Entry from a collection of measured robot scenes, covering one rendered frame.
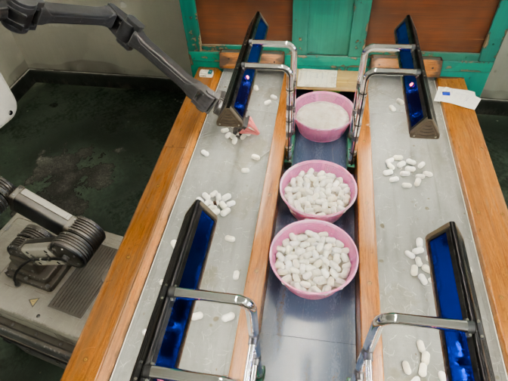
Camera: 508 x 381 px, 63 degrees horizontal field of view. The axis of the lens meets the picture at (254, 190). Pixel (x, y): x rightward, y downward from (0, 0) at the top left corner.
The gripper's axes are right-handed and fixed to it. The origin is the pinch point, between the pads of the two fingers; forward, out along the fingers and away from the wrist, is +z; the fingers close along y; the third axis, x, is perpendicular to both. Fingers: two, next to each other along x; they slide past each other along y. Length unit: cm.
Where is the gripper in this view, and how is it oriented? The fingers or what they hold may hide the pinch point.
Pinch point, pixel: (257, 132)
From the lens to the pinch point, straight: 167.8
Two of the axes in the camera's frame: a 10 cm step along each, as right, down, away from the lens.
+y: 1.3, -7.5, 6.5
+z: 8.0, 4.7, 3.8
